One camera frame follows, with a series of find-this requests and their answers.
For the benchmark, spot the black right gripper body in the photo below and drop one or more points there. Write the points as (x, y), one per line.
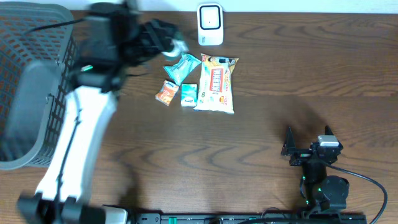
(301, 157)

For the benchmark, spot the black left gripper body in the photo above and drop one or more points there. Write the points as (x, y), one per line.
(152, 35)

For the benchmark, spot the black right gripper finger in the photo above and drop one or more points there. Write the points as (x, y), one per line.
(328, 131)
(288, 147)

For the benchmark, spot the teal crinkled snack pack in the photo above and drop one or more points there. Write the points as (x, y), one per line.
(182, 69)

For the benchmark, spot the orange Kleenex tissue pack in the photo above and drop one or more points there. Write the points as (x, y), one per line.
(167, 92)

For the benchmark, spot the teal Kleenex tissue pack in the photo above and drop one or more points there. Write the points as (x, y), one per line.
(189, 95)

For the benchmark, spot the large yellow wipes pack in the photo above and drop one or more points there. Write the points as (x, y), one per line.
(215, 87)

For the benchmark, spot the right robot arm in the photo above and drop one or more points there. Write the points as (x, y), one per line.
(323, 193)

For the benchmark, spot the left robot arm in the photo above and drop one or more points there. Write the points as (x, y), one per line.
(117, 40)

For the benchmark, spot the white barcode scanner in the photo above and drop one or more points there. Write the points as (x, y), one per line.
(210, 24)

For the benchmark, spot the dark grey plastic basket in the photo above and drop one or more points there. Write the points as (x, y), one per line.
(37, 51)

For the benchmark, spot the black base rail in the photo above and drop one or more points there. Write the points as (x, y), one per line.
(236, 218)

